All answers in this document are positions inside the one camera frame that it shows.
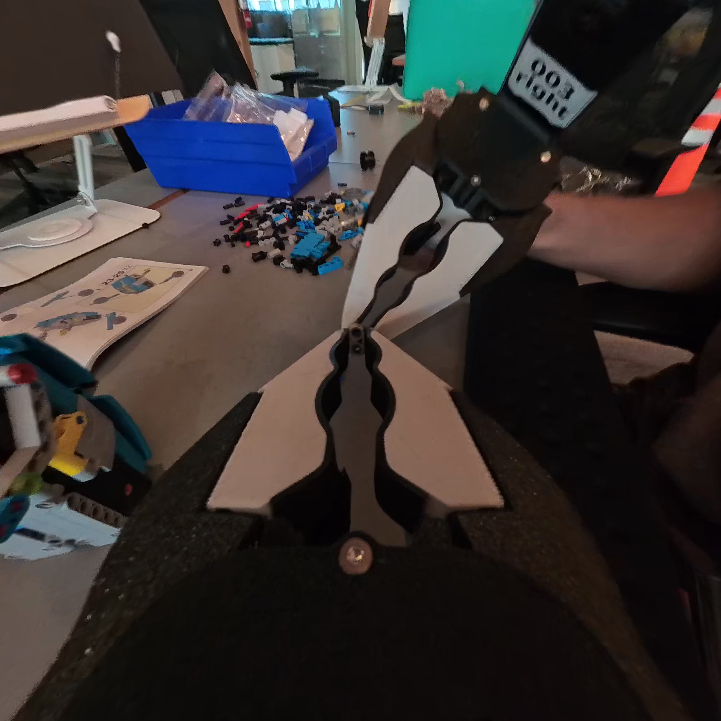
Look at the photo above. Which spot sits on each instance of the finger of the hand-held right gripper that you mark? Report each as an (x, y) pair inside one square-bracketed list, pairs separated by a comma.
[(450, 270), (388, 236)]

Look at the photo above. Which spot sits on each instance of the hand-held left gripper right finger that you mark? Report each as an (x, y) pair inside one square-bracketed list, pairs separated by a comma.
[(433, 450)]

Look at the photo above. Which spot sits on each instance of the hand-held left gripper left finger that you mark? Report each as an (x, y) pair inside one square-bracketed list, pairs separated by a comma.
[(270, 450)]

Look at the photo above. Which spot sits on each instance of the pile of toy brick parts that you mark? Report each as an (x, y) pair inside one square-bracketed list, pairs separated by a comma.
[(307, 248)]

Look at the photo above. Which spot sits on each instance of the small blue pin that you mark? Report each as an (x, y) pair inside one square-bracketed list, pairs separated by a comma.
[(357, 338)]

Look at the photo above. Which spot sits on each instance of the toy brick robot model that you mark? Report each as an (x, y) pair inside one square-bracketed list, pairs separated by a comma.
[(73, 422)]

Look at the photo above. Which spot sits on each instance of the person's right forearm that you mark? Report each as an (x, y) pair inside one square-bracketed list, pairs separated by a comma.
[(619, 236)]

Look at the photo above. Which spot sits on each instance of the small black wheel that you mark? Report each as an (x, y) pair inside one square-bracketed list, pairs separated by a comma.
[(369, 160)]

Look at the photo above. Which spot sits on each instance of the black perforated wrist rest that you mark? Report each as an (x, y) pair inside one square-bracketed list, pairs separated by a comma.
[(535, 366)]

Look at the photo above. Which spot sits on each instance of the blue storage bin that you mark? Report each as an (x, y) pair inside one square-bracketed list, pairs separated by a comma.
[(225, 152)]

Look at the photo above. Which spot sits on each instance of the black office chair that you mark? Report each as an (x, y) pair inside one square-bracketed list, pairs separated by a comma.
[(296, 76)]

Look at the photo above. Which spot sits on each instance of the clear plastic bags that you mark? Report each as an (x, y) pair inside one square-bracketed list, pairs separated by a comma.
[(248, 104)]

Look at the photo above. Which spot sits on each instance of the orange striped traffic cone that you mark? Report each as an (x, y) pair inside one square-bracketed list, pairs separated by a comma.
[(690, 146)]

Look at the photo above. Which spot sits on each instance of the instruction booklet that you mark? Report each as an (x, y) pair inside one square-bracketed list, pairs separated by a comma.
[(112, 304)]

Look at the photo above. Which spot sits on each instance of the white tablet stand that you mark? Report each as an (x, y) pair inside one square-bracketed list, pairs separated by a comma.
[(56, 225)]

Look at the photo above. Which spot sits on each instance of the black screen panel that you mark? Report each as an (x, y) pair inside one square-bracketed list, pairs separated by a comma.
[(73, 45)]

